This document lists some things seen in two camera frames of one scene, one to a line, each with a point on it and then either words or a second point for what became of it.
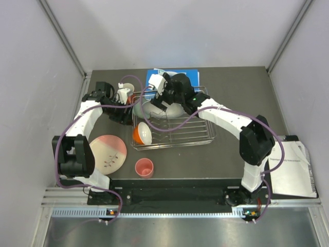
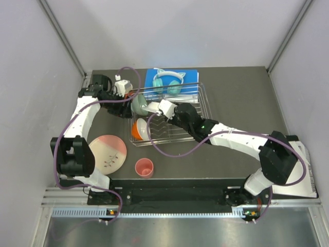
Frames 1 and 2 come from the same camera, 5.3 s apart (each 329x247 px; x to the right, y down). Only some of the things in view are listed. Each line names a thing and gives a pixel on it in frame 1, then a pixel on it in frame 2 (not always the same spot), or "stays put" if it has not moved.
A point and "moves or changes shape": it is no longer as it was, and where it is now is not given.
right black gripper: x=158 y=101 -> x=174 y=120
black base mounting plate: x=178 y=193 stays put
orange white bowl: x=142 y=134 moves or changes shape
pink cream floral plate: x=110 y=154 stays put
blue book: x=193 y=74 stays put
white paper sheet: x=294 y=177 stays put
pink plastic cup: x=144 y=168 stays put
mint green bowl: x=138 y=110 moves or changes shape
